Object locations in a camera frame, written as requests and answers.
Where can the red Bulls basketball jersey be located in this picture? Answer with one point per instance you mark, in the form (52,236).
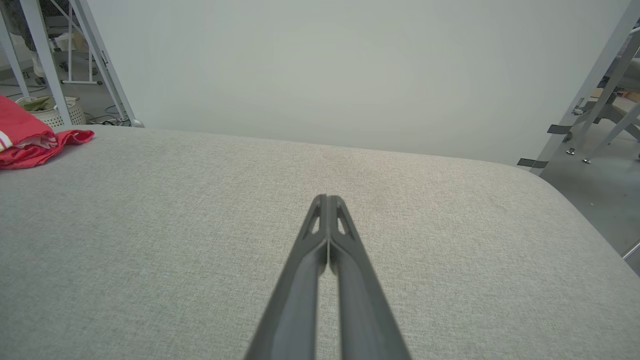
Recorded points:
(25,132)

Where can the white tube rack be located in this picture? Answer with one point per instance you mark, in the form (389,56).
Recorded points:
(70,55)

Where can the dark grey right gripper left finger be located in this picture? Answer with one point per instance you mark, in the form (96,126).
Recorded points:
(292,310)

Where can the small white perforated laundry basket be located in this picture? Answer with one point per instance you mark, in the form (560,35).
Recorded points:
(76,116)

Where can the white metal frame leg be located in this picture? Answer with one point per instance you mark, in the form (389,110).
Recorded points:
(45,60)
(102,57)
(12,57)

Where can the grey frame leg black tape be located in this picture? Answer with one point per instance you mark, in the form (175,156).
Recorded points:
(590,85)

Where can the pale green cloth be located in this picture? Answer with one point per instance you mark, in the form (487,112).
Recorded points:
(36,104)

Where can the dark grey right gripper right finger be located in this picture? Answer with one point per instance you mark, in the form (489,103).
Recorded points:
(367,310)

